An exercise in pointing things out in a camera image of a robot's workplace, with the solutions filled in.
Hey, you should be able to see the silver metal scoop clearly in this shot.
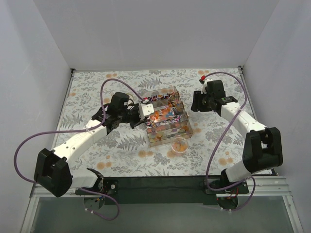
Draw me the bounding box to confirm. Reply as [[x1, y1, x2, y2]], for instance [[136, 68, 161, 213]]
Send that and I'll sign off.
[[149, 112, 162, 123]]

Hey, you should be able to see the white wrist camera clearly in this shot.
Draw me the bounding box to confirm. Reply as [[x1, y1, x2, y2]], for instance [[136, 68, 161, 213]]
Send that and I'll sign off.
[[199, 75, 213, 93], [138, 102, 155, 118]]

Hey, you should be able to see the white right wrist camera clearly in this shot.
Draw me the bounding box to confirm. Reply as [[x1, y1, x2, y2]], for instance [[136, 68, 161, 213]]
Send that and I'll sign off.
[[199, 75, 213, 93]]

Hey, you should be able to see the aluminium front frame rail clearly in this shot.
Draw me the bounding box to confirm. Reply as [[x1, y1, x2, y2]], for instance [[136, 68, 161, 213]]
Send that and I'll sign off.
[[21, 176, 304, 233]]

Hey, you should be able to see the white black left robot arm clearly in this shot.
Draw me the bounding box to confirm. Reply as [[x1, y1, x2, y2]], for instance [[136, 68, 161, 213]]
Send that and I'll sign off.
[[34, 92, 154, 197]]

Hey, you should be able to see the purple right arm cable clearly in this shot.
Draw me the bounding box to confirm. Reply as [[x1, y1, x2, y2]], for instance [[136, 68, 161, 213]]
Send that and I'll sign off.
[[203, 70, 256, 212]]

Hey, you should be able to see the clear plastic jar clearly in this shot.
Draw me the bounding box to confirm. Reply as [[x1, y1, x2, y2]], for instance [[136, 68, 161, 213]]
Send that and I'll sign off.
[[171, 137, 189, 156]]

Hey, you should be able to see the clear acrylic candy organizer box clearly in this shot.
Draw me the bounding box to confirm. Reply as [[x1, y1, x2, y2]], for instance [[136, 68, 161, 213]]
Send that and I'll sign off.
[[143, 86, 193, 147]]

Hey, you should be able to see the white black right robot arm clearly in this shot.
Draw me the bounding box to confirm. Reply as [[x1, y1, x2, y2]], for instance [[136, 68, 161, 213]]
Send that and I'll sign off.
[[191, 78, 283, 193]]

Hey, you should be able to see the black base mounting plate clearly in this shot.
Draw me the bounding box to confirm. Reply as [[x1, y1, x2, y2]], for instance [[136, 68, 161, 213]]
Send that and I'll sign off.
[[75, 176, 250, 206]]

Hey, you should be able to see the aluminium frame rail right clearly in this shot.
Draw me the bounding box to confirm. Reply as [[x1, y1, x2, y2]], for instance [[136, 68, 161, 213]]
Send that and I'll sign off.
[[238, 65, 277, 176]]

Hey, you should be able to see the floral patterned table cloth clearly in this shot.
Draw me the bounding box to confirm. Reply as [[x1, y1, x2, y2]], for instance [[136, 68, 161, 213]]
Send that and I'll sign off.
[[54, 73, 266, 177]]

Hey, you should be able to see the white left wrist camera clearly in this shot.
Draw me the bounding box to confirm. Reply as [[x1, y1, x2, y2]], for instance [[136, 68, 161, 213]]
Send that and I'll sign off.
[[138, 102, 155, 118]]

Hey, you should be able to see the aluminium frame rail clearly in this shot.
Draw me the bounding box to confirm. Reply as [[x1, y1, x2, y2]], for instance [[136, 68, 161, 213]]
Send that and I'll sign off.
[[238, 65, 277, 176], [21, 176, 304, 233]]

